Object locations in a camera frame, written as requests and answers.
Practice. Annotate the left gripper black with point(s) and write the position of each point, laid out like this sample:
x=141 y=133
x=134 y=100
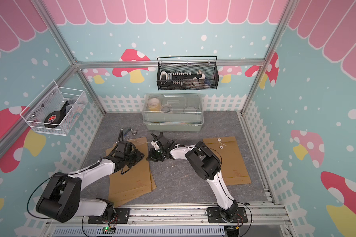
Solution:
x=139 y=157

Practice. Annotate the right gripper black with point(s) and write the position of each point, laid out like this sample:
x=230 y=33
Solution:
x=151 y=156

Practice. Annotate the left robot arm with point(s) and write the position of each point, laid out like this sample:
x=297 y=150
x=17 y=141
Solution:
x=61 y=199

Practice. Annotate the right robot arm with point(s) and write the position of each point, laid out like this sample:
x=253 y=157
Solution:
x=206 y=165

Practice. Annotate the small metal parts cluster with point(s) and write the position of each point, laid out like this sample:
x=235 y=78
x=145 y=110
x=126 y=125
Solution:
x=125 y=131

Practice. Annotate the clear plastic storage box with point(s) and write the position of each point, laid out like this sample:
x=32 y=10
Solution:
x=179 y=112

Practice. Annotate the yellow tape roll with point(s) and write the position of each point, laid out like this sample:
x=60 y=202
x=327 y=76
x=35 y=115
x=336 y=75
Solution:
x=154 y=105

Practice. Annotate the black power strip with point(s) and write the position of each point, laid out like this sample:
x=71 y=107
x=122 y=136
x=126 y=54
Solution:
x=182 y=80

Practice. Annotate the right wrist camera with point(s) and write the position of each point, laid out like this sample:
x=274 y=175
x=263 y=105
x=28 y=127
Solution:
x=155 y=146

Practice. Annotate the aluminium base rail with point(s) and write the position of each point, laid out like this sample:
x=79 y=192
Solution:
x=181 y=220

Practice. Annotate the black wire mesh basket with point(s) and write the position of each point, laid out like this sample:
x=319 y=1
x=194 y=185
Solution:
x=207 y=64

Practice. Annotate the white wire mesh basket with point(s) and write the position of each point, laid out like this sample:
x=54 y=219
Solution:
x=55 y=110

